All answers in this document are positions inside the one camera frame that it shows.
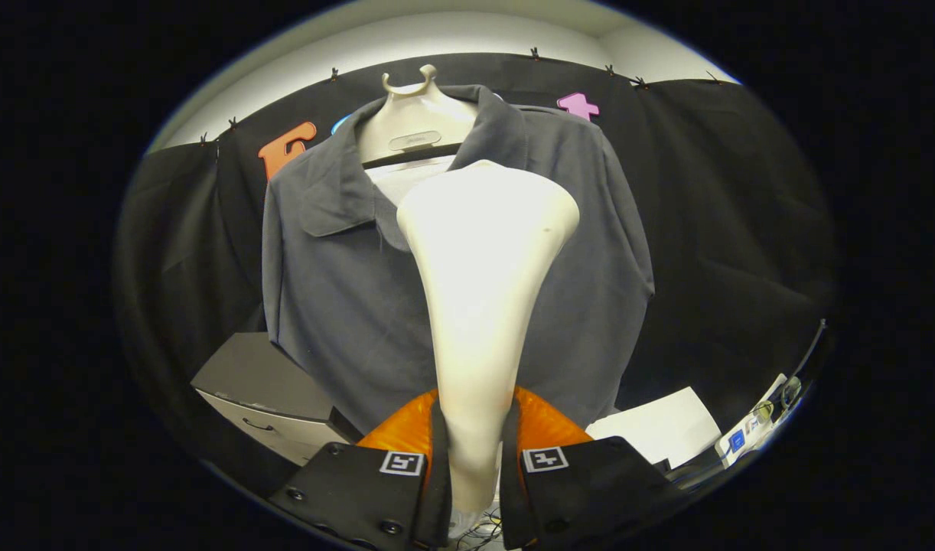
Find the cream hanger head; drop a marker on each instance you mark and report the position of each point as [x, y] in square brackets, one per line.
[406, 115]

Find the white padded garment form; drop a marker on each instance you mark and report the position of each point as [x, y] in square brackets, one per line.
[399, 180]

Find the grey button shirt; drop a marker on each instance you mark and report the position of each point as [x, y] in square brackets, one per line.
[337, 306]

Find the white garment steamer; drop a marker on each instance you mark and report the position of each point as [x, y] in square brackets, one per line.
[483, 306]

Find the black backdrop cloth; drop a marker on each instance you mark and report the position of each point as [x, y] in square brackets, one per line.
[705, 229]

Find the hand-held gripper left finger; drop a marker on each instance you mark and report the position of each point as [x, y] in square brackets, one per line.
[439, 490]

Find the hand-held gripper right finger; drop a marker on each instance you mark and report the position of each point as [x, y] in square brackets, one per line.
[511, 497]

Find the grey cabinet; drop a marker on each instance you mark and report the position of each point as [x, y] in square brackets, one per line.
[261, 375]

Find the white power strip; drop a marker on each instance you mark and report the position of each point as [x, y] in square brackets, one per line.
[739, 440]

